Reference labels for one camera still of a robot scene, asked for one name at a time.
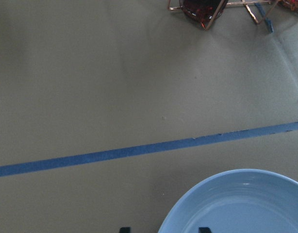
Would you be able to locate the tea bottle white cap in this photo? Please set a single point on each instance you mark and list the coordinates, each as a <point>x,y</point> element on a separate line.
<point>205,12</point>

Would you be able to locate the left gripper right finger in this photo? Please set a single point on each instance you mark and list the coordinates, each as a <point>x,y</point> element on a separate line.
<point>204,230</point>

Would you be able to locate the blue plate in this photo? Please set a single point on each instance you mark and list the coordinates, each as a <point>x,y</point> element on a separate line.
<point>237,201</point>

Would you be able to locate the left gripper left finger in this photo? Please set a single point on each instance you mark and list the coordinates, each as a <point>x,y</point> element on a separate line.
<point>125,230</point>

